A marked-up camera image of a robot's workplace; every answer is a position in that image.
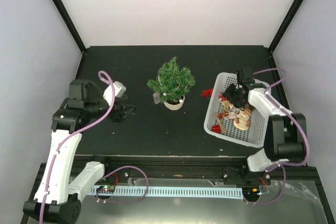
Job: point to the red gift box ornament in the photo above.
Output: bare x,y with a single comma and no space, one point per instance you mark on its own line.
216,129

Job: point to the right circuit board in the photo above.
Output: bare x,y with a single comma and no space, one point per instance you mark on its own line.
255,191

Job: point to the wooden snowman ornament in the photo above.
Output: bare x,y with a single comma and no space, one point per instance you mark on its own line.
242,120

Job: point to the white perforated plastic basket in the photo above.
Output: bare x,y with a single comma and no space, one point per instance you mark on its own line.
253,137

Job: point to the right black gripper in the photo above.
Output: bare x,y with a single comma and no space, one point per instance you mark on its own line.
227,92

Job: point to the clear battery box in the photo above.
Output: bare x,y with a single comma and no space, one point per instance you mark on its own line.
156,98

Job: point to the red berry sprig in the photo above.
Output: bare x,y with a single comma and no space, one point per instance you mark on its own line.
207,93

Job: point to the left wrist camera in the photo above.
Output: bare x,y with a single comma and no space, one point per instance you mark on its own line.
115,91

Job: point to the circuit board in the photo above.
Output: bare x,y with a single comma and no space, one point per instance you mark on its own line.
255,191
105,189

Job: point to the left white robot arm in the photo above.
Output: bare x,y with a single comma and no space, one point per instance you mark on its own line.
57,199

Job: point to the white tree pot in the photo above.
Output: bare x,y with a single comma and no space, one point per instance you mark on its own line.
174,106

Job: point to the small green christmas tree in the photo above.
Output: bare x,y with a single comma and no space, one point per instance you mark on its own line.
171,81

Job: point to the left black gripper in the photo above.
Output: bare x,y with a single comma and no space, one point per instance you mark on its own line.
119,116

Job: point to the left circuit board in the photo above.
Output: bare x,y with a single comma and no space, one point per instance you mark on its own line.
105,189

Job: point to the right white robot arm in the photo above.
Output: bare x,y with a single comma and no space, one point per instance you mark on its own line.
286,142

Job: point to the white slotted cable duct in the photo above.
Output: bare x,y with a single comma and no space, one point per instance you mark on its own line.
163,191

